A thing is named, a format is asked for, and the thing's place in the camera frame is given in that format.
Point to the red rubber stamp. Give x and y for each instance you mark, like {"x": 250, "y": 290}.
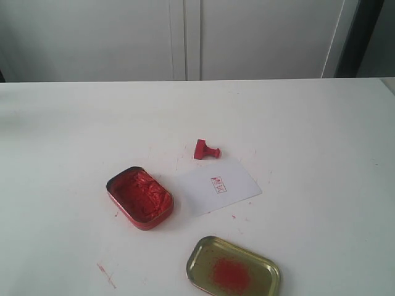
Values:
{"x": 202, "y": 150}

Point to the red ink pad tin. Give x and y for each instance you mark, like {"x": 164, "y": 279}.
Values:
{"x": 140, "y": 197}

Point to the white paper card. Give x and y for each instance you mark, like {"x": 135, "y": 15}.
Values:
{"x": 207, "y": 186}

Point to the gold tin lid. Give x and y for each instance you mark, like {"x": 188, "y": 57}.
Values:
{"x": 219, "y": 267}

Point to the white cabinet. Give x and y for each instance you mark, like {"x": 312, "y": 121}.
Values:
{"x": 172, "y": 40}

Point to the dark vertical post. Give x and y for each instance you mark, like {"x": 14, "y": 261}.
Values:
{"x": 358, "y": 38}

